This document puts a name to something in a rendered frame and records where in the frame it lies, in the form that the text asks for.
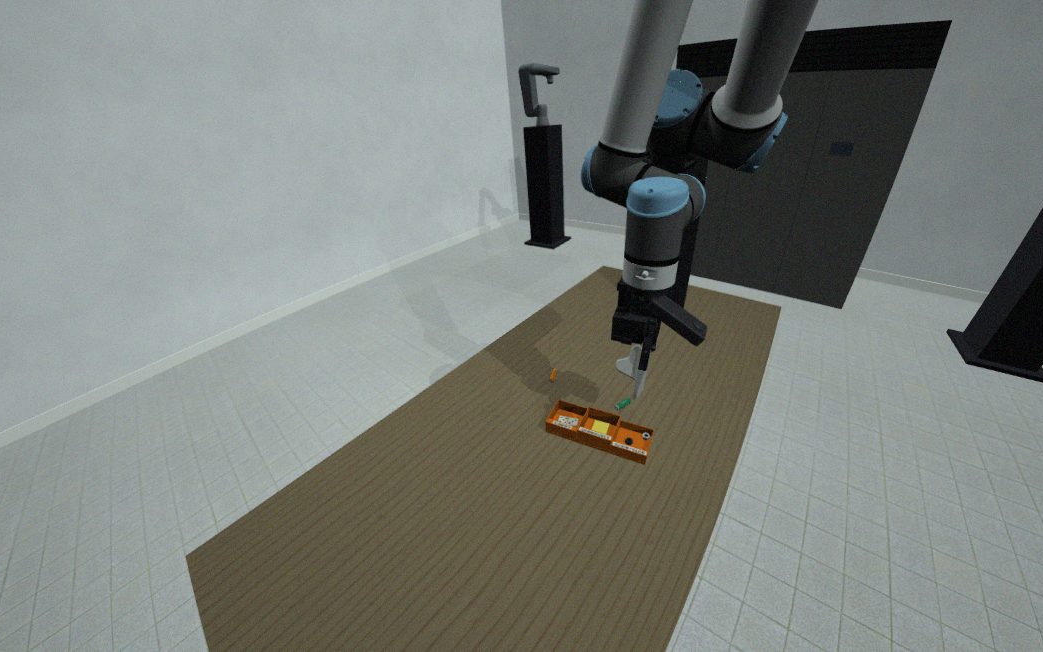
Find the orange rack of bins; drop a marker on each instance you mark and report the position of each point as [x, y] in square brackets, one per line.
[618, 429]

